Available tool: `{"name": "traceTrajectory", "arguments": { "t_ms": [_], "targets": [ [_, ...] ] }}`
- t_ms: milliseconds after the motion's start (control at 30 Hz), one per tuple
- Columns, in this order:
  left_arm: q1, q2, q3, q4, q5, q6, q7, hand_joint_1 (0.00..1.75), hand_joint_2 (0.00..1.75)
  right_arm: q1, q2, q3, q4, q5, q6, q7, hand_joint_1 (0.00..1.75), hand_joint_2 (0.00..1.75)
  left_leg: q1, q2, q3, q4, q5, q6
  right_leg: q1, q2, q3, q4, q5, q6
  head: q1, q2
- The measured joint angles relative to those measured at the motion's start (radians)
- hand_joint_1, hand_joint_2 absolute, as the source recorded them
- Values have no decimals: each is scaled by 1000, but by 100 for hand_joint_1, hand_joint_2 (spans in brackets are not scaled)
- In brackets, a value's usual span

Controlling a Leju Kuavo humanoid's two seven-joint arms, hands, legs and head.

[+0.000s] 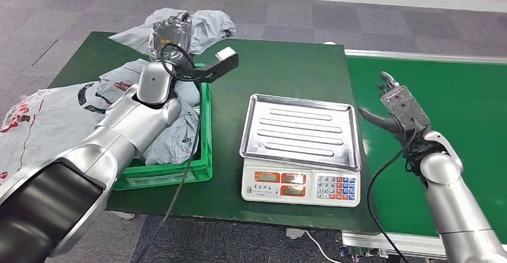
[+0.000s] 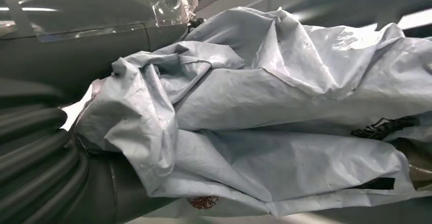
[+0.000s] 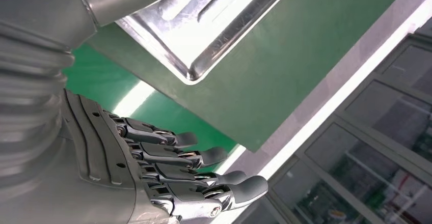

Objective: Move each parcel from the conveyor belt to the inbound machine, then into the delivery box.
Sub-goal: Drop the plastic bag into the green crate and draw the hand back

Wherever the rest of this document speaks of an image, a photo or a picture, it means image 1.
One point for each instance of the aluminium conveyor side rail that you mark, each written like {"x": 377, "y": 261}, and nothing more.
{"x": 416, "y": 55}
{"x": 358, "y": 239}

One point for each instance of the grey parcel with red print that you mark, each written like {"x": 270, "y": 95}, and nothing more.
{"x": 119, "y": 81}
{"x": 210, "y": 25}
{"x": 174, "y": 142}

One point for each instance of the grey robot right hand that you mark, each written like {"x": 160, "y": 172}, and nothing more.
{"x": 380, "y": 120}

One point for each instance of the green conveyor belt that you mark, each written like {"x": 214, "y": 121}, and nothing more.
{"x": 455, "y": 95}

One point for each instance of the green circuit board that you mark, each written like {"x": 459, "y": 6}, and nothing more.
{"x": 356, "y": 253}

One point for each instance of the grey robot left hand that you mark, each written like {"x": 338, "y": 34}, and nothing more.
{"x": 170, "y": 35}

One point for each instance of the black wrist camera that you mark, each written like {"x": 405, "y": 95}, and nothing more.
{"x": 406, "y": 108}
{"x": 216, "y": 65}

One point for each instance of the green plastic crate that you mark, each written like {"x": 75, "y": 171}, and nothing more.
{"x": 166, "y": 174}

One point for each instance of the white electronic scale body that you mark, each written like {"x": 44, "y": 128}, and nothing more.
{"x": 269, "y": 192}

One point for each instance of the steel scale tray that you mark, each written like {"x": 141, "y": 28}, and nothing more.
{"x": 301, "y": 132}

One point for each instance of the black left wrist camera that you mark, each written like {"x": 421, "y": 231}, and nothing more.
{"x": 216, "y": 65}

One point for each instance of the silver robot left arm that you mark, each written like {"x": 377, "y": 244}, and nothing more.
{"x": 99, "y": 154}

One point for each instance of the white table foot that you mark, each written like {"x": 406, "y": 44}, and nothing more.
{"x": 295, "y": 233}

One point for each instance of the large white printed bag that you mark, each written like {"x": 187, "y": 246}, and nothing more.
{"x": 47, "y": 122}

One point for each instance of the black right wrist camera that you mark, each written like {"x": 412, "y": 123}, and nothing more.
{"x": 406, "y": 108}

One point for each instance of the small white round knob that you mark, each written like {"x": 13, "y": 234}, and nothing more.
{"x": 330, "y": 42}

